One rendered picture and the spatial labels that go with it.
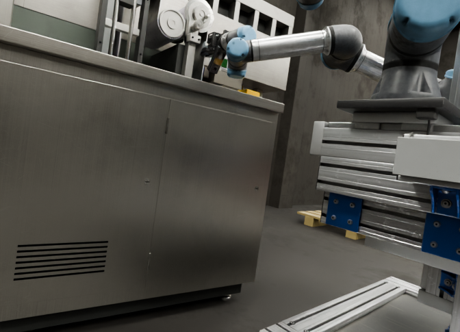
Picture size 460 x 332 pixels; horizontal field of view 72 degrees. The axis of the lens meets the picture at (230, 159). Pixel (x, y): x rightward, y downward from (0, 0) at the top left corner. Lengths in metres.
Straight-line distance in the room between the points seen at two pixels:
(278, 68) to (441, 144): 1.74
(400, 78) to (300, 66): 3.80
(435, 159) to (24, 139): 0.98
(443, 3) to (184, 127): 0.82
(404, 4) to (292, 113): 3.76
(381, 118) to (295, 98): 3.69
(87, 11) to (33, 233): 1.06
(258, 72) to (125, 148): 1.27
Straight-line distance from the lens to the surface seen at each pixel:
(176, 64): 1.47
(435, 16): 0.72
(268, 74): 2.21
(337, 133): 0.85
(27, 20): 1.70
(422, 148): 0.64
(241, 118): 1.30
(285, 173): 4.39
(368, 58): 1.35
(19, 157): 1.05
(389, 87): 0.82
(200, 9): 1.56
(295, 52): 1.18
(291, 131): 4.42
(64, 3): 1.73
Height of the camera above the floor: 0.66
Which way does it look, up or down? 1 degrees down
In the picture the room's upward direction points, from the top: 8 degrees clockwise
